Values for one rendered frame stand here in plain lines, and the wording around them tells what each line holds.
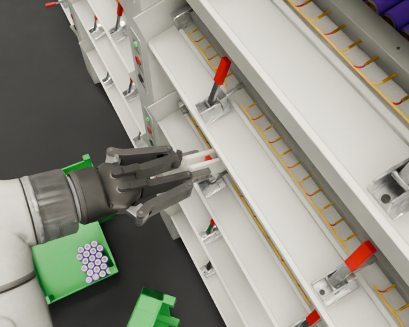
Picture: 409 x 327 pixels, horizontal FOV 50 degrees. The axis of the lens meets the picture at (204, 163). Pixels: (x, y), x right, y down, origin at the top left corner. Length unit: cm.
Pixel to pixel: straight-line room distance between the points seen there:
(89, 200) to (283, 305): 31
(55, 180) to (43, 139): 101
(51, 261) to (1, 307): 73
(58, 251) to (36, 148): 42
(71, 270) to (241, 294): 57
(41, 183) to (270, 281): 35
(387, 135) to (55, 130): 136
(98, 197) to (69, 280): 72
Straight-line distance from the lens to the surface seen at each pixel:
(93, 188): 59
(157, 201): 61
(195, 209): 95
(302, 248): 50
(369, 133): 34
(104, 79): 147
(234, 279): 89
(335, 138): 34
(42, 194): 58
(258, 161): 55
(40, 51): 190
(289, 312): 68
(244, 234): 71
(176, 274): 127
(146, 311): 103
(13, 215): 57
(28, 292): 59
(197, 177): 65
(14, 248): 57
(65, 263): 130
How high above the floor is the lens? 119
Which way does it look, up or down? 56 degrees down
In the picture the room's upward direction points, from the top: straight up
